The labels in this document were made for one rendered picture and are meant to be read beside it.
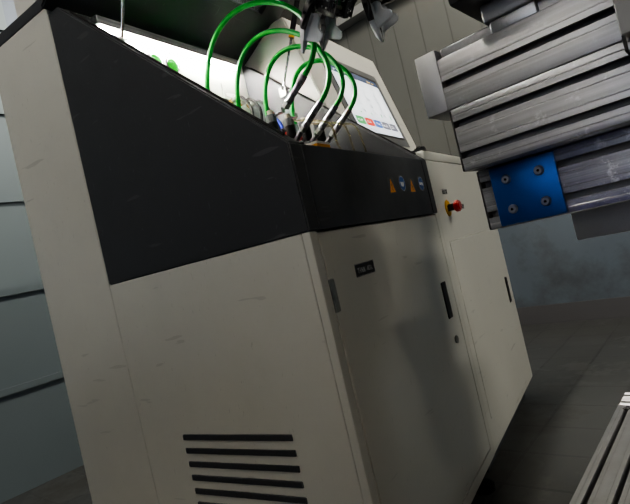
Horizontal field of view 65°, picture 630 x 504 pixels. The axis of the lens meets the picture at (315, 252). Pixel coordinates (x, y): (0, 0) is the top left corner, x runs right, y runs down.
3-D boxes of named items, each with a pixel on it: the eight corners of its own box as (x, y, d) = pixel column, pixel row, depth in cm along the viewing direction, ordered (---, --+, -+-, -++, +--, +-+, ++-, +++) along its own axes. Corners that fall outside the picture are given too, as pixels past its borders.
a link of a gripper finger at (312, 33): (310, 57, 115) (326, 16, 111) (292, 48, 117) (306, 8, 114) (318, 60, 117) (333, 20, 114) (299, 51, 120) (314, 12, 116)
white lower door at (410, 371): (408, 613, 86) (319, 231, 87) (396, 610, 88) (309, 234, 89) (492, 447, 141) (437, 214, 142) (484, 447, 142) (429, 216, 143)
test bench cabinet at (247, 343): (413, 683, 84) (308, 231, 85) (183, 616, 116) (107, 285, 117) (500, 478, 144) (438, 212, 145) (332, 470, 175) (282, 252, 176)
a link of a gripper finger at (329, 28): (337, 57, 122) (338, 20, 115) (318, 49, 125) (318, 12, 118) (344, 52, 124) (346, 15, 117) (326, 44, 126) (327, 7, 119)
